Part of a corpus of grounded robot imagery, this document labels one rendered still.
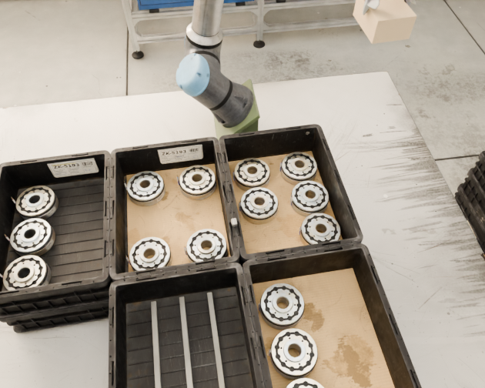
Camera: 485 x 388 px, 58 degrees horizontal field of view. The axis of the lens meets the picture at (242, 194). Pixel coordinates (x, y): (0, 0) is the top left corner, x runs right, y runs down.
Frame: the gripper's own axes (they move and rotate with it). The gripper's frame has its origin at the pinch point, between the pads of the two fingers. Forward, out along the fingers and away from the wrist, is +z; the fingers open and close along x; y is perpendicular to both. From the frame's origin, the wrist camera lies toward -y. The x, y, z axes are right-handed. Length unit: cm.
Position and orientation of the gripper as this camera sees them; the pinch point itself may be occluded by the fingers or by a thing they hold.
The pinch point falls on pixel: (384, 10)
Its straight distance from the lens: 149.6
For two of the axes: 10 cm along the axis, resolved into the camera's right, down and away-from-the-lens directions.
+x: 9.8, -1.7, 1.2
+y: 2.1, 7.9, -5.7
